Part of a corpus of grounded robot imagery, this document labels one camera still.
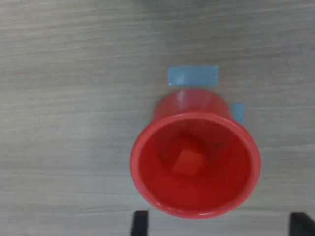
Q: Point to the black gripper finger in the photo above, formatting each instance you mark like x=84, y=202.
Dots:
x=140, y=225
x=301, y=226

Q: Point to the red cube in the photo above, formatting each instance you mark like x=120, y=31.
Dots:
x=187, y=163

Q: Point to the red plastic cup bin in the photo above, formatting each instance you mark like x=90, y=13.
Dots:
x=221, y=177

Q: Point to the grey-blue tape piece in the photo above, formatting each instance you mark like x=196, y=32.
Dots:
x=193, y=75
x=238, y=113

